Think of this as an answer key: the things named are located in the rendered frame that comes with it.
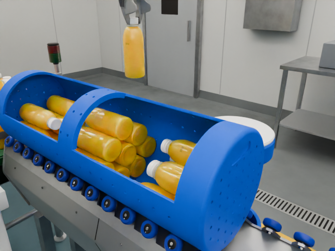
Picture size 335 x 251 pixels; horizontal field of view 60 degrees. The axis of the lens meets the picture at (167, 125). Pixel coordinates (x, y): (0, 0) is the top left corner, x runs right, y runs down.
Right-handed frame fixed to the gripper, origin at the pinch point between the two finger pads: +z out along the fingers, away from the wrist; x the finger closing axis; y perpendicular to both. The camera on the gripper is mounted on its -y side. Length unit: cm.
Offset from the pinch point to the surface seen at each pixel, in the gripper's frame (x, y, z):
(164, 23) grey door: 307, -259, 37
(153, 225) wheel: -29, 36, 43
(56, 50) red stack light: 15, -77, 21
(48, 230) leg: -27, -31, 88
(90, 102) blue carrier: -24.7, 9.2, 19.0
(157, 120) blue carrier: -5.9, 16.2, 28.3
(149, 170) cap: -26, 32, 30
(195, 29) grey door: 306, -194, 41
